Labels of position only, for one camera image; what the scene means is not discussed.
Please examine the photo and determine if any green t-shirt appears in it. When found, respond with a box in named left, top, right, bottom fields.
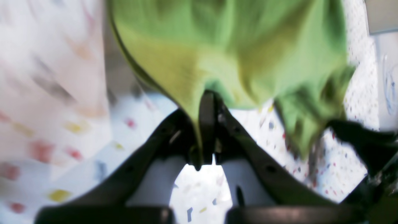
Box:
left=107, top=0, right=355, bottom=168

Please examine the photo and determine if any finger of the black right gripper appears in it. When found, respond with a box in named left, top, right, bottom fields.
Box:
left=328, top=120, right=397, bottom=175

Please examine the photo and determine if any terrazzo patterned tablecloth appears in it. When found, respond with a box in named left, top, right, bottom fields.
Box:
left=1, top=0, right=379, bottom=224

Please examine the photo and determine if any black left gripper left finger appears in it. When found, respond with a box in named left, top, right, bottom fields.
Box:
left=34, top=109, right=194, bottom=224

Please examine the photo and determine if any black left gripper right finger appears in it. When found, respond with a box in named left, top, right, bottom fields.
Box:
left=199, top=91, right=367, bottom=224

